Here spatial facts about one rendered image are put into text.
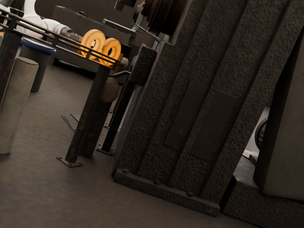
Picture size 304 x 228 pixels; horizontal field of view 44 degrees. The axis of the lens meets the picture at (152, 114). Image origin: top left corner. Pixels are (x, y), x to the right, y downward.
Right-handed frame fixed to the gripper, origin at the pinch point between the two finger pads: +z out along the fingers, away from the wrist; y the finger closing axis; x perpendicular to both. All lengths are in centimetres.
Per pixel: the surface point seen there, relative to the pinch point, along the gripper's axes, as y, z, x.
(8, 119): 38, -5, -50
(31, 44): -54, -109, -21
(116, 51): -3.8, 17.6, -0.2
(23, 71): 37.9, -2.8, -23.5
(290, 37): -54, 94, 38
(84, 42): 22.7, 17.0, -0.1
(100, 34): 14.4, 18.3, 6.3
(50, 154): 5, 0, -71
